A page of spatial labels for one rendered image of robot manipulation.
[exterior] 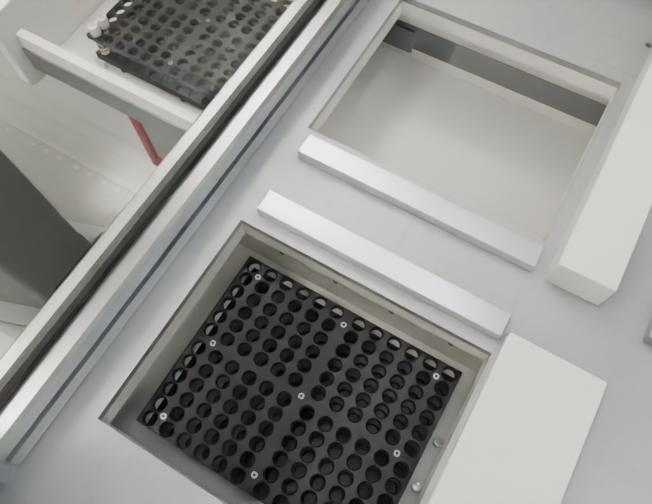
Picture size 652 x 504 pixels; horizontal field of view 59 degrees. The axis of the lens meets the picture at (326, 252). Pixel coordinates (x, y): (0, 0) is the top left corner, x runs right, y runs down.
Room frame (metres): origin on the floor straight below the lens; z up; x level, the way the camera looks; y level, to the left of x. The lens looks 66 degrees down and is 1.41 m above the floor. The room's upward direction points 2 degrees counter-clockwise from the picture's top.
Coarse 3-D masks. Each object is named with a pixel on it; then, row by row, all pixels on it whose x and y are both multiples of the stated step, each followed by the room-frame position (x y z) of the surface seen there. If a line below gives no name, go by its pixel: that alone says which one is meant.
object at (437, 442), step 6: (210, 330) 0.17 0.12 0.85; (186, 360) 0.14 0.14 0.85; (180, 372) 0.13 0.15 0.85; (168, 390) 0.11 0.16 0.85; (156, 402) 0.10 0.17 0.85; (156, 408) 0.10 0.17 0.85; (150, 414) 0.09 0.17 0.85; (438, 438) 0.06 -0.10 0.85; (438, 444) 0.05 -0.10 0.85; (414, 486) 0.02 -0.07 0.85; (420, 486) 0.02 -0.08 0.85
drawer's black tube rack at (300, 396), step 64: (256, 320) 0.16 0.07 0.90; (320, 320) 0.16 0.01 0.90; (192, 384) 0.11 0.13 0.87; (256, 384) 0.10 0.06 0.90; (320, 384) 0.10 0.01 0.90; (384, 384) 0.10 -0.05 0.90; (448, 384) 0.10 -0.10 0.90; (192, 448) 0.05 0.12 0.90; (256, 448) 0.05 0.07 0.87; (320, 448) 0.05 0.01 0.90; (384, 448) 0.05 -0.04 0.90
